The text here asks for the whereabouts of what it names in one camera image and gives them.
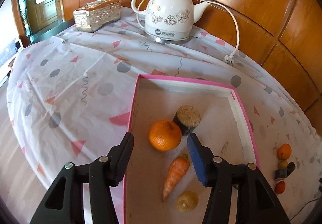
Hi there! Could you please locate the small red tomato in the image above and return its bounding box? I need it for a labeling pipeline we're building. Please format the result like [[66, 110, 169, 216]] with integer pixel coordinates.
[[274, 180, 286, 195]]

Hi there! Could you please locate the large orange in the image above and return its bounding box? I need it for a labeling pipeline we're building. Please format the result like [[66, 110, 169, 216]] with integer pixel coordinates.
[[277, 143, 292, 160]]

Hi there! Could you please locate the yellow onion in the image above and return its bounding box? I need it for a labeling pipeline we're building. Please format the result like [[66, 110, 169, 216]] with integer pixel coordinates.
[[176, 191, 199, 213]]

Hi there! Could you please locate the orange carrot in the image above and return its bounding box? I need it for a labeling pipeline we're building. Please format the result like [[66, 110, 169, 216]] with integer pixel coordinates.
[[162, 154, 190, 202]]

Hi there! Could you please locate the dark cut eggplant piece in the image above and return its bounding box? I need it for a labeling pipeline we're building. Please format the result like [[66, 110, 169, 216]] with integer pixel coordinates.
[[172, 105, 201, 136]]

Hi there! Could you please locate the small yellow-brown round fruit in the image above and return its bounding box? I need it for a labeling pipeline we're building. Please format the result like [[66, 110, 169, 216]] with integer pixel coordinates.
[[278, 160, 288, 170]]

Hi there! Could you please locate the pink-rimmed white tray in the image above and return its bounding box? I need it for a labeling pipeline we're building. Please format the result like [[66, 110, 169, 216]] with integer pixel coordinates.
[[123, 75, 260, 223]]

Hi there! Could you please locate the patterned white tablecloth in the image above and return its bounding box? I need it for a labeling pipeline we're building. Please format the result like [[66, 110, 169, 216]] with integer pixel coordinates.
[[7, 8, 321, 223]]

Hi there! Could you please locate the silver ornate tissue box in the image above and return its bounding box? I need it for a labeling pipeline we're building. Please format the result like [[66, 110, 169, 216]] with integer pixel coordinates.
[[73, 0, 121, 33]]

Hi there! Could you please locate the white ceramic electric kettle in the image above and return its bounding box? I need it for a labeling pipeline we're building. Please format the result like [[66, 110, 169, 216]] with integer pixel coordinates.
[[131, 0, 210, 43]]

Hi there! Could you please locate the black cable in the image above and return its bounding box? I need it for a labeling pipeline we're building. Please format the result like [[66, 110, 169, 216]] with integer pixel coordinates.
[[289, 197, 322, 222]]

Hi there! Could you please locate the white power cable with plug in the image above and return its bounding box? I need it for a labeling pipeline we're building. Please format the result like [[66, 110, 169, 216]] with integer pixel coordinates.
[[135, 0, 240, 65]]

